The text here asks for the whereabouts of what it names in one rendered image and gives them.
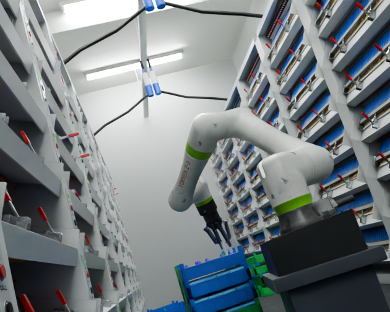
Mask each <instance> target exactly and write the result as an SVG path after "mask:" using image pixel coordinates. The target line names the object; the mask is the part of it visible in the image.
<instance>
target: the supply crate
mask: <svg viewBox="0 0 390 312"><path fill-rule="evenodd" d="M237 248H238V252H236V250H235V248H232V250H233V254H228V255H226V256H223V257H221V258H216V259H213V260H210V261H207V262H203V263H201V264H198V265H195V266H191V267H188V268H184V264H183V263H182V264H179V265H177V267H178V271H179V274H180V277H181V281H182V282H186V281H189V280H193V279H196V278H198V277H202V276H204V275H208V274H211V273H214V272H217V271H221V270H223V269H227V268H229V267H233V266H236V265H239V264H242V263H245V262H247V260H246V257H245V254H244V251H243V248H242V245H239V246H237Z"/></svg>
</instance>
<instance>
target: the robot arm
mask: <svg viewBox="0 0 390 312"><path fill-rule="evenodd" d="M229 138H238V139H241V140H243V141H245V142H248V143H250V144H252V145H254V146H256V147H258V148H260V149H261V150H263V151H265V152H267V153H268V154H270V156H268V157H267V158H265V159H264V160H262V161H261V162H260V163H259V164H258V165H257V169H256V170H257V173H258V175H259V178H260V180H261V183H262V185H263V188H264V190H265V192H266V195H267V197H268V199H269V202H270V204H271V206H272V209H273V210H274V212H275V213H276V214H277V216H278V219H279V223H280V232H279V233H280V235H281V236H282V235H284V234H286V233H289V232H292V231H294V230H297V229H299V228H302V227H305V226H307V225H310V224H312V223H315V222H317V221H320V220H322V219H325V218H328V217H330V216H332V215H335V214H336V211H338V207H340V206H343V205H346V204H348V203H350V202H353V201H355V198H354V197H353V195H352V194H351V195H349V196H347V197H344V198H342V199H339V200H336V201H335V200H333V199H331V200H330V199H329V198H328V197H325V198H323V199H320V200H318V201H315V202H313V200H312V197H311V193H310V191H309V188H308V186H311V185H313V184H316V183H320V182H323V181H325V180H326V179H328V178H329V177H330V175H331V174H332V171H333V169H334V160H333V157H332V155H331V154H330V153H329V152H328V151H327V150H326V149H325V148H323V147H320V146H318V145H314V144H310V143H308V142H305V141H303V140H300V139H297V138H295V137H293V136H290V135H288V134H286V133H284V132H282V131H280V130H278V129H276V128H274V127H273V126H271V125H269V124H267V123H266V122H264V121H263V120H261V119H260V118H258V117H257V116H255V115H254V114H252V112H250V111H249V110H247V109H246V108H234V109H232V110H227V111H221V112H213V113H201V114H199V115H198V116H196V117H195V119H194V120H193V123H192V125H191V129H190V131H189V135H188V139H187V142H186V147H185V150H184V156H183V162H182V165H181V169H180V173H179V175H178V178H177V181H176V183H175V185H174V187H173V189H172V191H171V193H170V195H169V197H168V203H169V205H170V207H171V208H172V209H173V210H175V211H177V212H183V211H186V210H187V209H189V207H190V206H191V205H192V204H193V203H194V204H195V206H196V208H197V210H198V212H199V214H200V216H203V218H204V220H205V222H206V226H205V227H204V231H205V232H206V233H207V234H208V235H209V236H210V238H211V240H212V241H213V242H214V244H219V245H220V247H221V249H223V250H224V252H225V254H226V255H228V250H229V252H230V254H233V250H232V247H231V246H232V244H231V243H230V239H231V237H232V236H231V233H230V229H229V226H228V219H226V220H223V219H222V218H221V217H220V216H219V213H218V212H217V205H216V203H215V201H214V199H213V197H212V195H211V193H210V191H209V187H208V184H207V181H206V179H205V178H204V177H202V176H201V173H202V171H203V169H204V168H205V166H206V164H207V162H208V161H209V159H210V157H211V155H212V153H213V151H214V149H215V147H216V145H217V143H218V141H220V140H222V139H229ZM222 222H223V224H224V225H225V229H226V233H227V234H226V233H225V231H224V229H223V227H222ZM209 228H211V229H212V231H213V232H214V235H215V236H214V235H213V233H212V232H211V231H210V229H209ZM217 229H218V230H219V231H220V232H221V234H222V236H223V237H224V239H225V243H224V242H223V241H222V240H221V239H220V236H219V233H218V231H217ZM225 244H226V246H227V248H228V250H227V248H226V246H225Z"/></svg>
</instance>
